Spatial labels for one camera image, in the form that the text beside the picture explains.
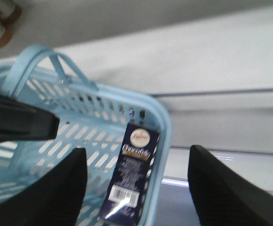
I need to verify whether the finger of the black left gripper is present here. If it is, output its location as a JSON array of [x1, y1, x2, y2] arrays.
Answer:
[[0, 94, 60, 141]]

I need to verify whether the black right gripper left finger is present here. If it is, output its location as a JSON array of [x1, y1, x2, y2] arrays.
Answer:
[[0, 148, 87, 226]]

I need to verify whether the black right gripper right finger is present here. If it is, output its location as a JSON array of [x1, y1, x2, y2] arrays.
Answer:
[[188, 145, 273, 226]]

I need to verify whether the Chocofello cookie box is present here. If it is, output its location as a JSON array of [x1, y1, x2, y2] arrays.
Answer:
[[99, 121, 160, 226]]

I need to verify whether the light blue plastic basket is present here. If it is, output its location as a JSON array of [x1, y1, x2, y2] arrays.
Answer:
[[0, 45, 172, 226]]

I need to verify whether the white store shelving unit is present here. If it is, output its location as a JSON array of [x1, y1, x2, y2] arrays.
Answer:
[[0, 0, 273, 193]]

